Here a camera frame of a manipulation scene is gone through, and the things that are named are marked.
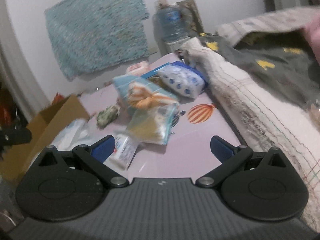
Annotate blue white box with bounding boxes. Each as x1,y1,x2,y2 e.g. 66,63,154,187
140,61,181,79

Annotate white knotted plastic bag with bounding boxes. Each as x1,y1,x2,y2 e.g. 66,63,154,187
50,119,99,151

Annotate brown cardboard box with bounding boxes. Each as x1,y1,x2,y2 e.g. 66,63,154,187
1,94,90,184

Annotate white stitched quilt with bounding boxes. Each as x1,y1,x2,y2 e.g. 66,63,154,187
182,38,319,231

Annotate small white strawberry tissue pack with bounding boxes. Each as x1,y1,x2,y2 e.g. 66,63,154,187
108,133,139,170

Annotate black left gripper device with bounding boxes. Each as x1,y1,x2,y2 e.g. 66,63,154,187
0,128,32,146

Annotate pink table mat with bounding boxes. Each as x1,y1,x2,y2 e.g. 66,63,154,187
79,85,241,181

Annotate green floral scrunchie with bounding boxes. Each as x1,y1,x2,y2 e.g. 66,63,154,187
96,105,120,129

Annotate red snack bag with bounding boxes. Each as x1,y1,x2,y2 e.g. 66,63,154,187
52,93,65,105

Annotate clear zip bag yellow contents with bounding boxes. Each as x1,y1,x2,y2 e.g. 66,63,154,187
126,103,178,145

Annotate orange striped knotted cloth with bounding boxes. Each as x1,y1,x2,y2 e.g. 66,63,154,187
127,81,179,109

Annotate teal knitted cloth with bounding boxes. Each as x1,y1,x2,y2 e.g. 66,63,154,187
112,75,160,97

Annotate grey blanket yellow patches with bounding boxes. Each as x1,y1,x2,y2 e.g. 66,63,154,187
199,31,319,108

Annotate blue white wet wipes pack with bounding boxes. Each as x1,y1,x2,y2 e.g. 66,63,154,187
156,62,207,99

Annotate pink red wet wipes pack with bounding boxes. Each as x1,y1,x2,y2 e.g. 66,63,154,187
126,61,151,76

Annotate teal floral hanging cloth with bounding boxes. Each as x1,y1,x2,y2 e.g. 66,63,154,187
44,0,149,81

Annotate white water dispenser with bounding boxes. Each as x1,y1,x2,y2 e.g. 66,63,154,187
165,36,190,53

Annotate checked pink grey sheet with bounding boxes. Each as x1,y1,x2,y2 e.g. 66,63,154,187
216,5,319,47

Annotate blue water jug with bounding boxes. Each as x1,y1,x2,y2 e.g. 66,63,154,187
157,4,188,42

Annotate patterned folded board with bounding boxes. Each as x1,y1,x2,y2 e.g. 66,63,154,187
177,0,204,36

